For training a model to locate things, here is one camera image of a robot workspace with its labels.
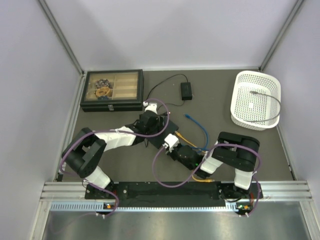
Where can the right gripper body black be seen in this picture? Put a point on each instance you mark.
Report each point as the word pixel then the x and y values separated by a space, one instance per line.
pixel 175 155

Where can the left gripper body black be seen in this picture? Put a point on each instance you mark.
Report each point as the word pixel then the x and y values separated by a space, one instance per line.
pixel 156 129

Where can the black network switch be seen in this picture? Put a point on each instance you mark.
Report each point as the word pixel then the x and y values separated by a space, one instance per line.
pixel 159 140

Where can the black power adapter with cord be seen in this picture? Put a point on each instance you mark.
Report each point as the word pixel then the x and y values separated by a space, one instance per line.
pixel 185 90

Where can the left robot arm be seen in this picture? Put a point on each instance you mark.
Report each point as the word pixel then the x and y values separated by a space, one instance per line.
pixel 84 153

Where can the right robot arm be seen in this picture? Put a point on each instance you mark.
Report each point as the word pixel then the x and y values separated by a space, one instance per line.
pixel 237 151

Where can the black jewelry display box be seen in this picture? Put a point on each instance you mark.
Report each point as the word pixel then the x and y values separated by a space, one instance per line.
pixel 113 91

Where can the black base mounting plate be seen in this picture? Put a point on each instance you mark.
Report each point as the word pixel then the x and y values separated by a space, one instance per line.
pixel 191 194

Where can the white perforated plastic basket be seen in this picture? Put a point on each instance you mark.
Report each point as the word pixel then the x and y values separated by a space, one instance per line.
pixel 256 101

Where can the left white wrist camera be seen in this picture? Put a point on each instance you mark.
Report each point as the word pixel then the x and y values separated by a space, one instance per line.
pixel 150 106

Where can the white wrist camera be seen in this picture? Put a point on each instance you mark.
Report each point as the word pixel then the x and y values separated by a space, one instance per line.
pixel 170 142
pixel 150 106

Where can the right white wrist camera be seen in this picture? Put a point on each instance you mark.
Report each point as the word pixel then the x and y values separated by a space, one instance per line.
pixel 170 142

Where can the white slotted cable duct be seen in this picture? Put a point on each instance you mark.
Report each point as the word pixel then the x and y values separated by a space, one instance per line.
pixel 77 206

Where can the aluminium frame rail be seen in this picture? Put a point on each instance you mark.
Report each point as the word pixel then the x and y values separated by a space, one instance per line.
pixel 277 191

